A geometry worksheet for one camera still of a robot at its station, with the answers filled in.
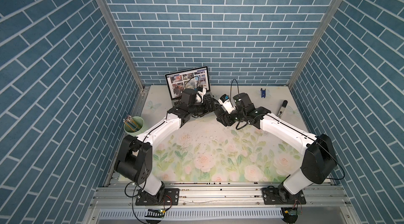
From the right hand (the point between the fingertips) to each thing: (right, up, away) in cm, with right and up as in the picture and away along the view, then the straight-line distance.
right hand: (222, 116), depth 84 cm
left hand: (-1, +5, -3) cm, 6 cm away
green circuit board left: (-32, -44, -11) cm, 56 cm away
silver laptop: (-16, +23, +26) cm, 38 cm away
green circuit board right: (+30, -44, -12) cm, 55 cm away
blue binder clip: (+33, +14, +32) cm, 48 cm away
